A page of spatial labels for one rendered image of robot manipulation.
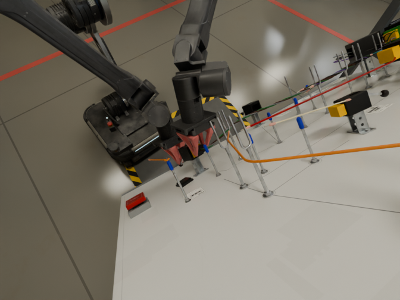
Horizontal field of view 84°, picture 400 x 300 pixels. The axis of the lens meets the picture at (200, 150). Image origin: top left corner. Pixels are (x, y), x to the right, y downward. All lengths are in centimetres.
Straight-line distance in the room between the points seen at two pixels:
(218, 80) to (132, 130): 139
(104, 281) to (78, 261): 24
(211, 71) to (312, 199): 31
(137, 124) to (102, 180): 54
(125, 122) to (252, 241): 166
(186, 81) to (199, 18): 16
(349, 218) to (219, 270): 15
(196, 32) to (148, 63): 220
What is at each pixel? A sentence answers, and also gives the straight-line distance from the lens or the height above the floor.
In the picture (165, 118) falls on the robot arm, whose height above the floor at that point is 120.
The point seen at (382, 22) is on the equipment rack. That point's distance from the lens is 129.
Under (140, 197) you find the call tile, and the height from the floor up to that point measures 113.
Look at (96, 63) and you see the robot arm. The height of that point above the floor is 133.
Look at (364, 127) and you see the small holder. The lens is 52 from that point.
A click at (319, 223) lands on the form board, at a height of 141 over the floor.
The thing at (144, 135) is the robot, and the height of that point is 24.
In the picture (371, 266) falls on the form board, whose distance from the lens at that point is 24.
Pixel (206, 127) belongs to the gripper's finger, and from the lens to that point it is 54.
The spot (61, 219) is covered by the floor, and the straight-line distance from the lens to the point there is 199.
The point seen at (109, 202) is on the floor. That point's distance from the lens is 188.
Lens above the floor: 167
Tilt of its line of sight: 60 degrees down
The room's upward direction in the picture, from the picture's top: straight up
